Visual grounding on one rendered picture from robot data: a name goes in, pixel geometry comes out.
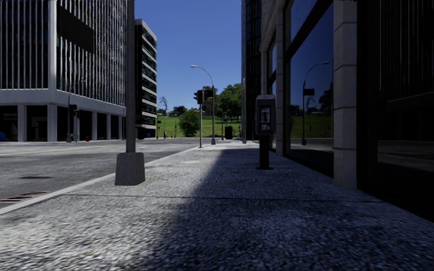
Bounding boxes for white concrete office building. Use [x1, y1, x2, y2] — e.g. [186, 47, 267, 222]
[0, 0, 128, 143]

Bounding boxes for traffic light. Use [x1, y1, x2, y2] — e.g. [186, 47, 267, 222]
[193, 89, 205, 148]
[66, 80, 86, 143]

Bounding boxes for white box on a post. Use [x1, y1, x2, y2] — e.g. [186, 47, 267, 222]
[255, 94, 277, 171]

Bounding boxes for grey pole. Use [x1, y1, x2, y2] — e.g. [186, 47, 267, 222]
[241, 78, 247, 145]
[114, 0, 146, 186]

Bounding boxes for trees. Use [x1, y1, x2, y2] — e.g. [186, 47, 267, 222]
[202, 83, 243, 123]

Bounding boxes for grey street lamp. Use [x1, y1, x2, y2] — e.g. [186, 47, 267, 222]
[190, 64, 216, 146]

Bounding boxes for dark glass tower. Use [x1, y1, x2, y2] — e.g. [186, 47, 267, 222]
[241, 0, 262, 142]

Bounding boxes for pale stone glass building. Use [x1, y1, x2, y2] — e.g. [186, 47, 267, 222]
[259, 0, 434, 223]

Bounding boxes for dark banded tower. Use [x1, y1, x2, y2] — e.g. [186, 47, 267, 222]
[134, 19, 158, 139]

